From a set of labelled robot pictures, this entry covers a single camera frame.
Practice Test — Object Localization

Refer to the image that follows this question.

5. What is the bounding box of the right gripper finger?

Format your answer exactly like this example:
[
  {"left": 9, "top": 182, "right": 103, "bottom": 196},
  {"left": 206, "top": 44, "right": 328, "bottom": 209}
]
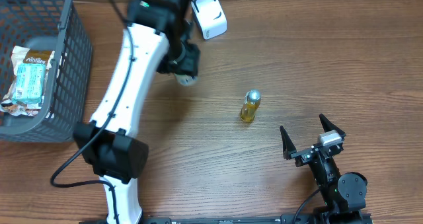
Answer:
[
  {"left": 319, "top": 114, "right": 346, "bottom": 138},
  {"left": 280, "top": 126, "right": 297, "bottom": 160}
]

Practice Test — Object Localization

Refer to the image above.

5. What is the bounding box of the green lid seasoning jar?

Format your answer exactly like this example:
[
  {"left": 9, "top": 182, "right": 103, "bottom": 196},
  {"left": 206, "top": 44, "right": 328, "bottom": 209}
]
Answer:
[{"left": 174, "top": 74, "right": 198, "bottom": 87}]

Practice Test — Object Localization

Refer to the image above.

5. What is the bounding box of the yellow dish soap bottle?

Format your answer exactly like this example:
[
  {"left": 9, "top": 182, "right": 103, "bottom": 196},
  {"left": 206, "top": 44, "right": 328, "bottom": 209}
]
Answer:
[{"left": 240, "top": 89, "right": 261, "bottom": 123}]

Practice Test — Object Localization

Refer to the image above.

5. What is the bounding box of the teal tissue pack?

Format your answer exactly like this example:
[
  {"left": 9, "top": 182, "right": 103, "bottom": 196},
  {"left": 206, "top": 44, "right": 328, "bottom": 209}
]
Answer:
[{"left": 12, "top": 63, "right": 46, "bottom": 104}]

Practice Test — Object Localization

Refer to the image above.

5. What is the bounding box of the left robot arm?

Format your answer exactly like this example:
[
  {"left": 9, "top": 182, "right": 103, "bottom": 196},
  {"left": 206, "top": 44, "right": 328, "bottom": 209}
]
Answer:
[{"left": 73, "top": 0, "right": 200, "bottom": 223}]

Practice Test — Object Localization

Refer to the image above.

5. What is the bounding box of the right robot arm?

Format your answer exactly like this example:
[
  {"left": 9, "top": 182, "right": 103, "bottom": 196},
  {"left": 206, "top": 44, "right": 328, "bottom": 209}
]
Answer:
[{"left": 280, "top": 114, "right": 373, "bottom": 224}]

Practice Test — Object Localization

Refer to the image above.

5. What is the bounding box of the white barcode scanner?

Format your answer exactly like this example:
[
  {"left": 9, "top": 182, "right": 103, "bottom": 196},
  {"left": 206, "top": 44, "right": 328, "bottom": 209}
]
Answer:
[{"left": 191, "top": 0, "right": 227, "bottom": 40}]

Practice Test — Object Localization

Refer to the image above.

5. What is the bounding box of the grey plastic shopping basket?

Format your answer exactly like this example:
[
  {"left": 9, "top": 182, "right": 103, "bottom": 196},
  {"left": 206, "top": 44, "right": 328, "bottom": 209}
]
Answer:
[{"left": 1, "top": 0, "right": 93, "bottom": 143}]

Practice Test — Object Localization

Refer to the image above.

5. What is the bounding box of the brown white snack bag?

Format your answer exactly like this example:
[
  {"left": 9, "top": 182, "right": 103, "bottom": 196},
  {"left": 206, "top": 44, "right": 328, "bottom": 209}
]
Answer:
[{"left": 1, "top": 46, "right": 55, "bottom": 117}]

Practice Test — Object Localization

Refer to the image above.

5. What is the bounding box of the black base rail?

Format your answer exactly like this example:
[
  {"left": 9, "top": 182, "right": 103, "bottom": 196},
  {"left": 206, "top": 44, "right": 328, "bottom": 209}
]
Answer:
[{"left": 79, "top": 214, "right": 373, "bottom": 224}]

